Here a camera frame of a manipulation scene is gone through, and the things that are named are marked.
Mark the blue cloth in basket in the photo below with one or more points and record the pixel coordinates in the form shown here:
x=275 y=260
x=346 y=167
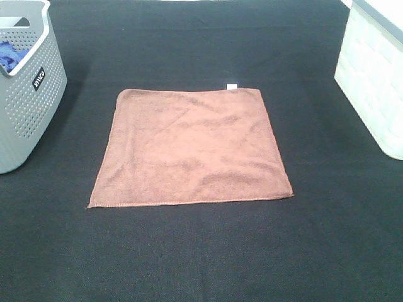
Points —
x=10 y=57

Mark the black table cloth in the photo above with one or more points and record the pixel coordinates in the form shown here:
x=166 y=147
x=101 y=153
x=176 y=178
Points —
x=338 y=239

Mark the grey perforated laundry basket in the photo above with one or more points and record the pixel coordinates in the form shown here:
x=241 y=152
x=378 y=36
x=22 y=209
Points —
x=31 y=92

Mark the brown microfibre towel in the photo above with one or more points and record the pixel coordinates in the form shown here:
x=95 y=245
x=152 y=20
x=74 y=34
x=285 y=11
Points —
x=179 y=147

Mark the white woven-pattern storage bin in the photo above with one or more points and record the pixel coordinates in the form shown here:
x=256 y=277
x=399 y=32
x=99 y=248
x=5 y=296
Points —
x=369 y=70

